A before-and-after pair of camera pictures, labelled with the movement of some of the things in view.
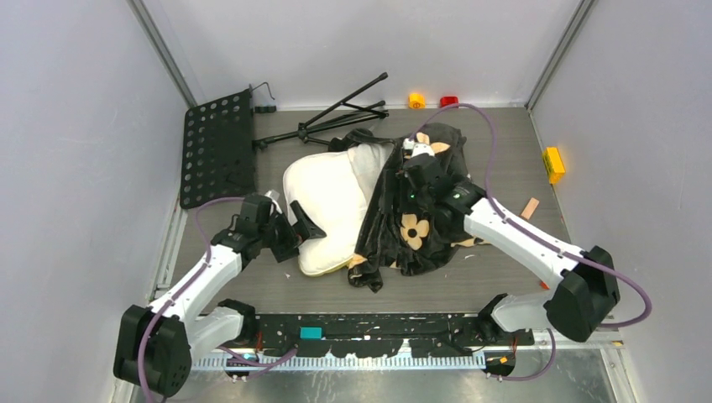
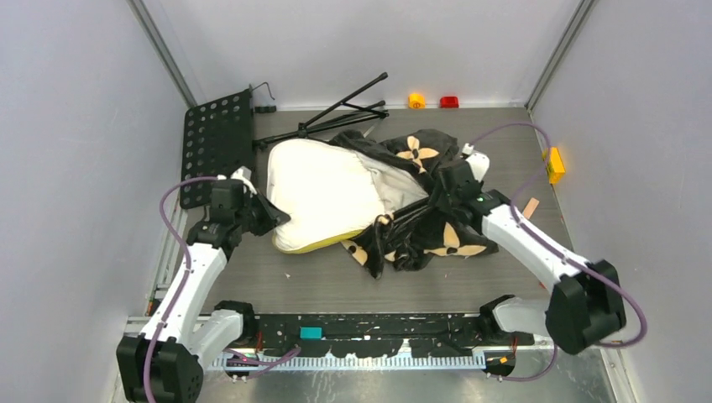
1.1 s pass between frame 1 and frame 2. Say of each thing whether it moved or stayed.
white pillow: moved
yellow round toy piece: stayed
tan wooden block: stayed
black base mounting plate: stayed
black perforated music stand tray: stayed
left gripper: moved
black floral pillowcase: moved
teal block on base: stayed
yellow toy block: stayed
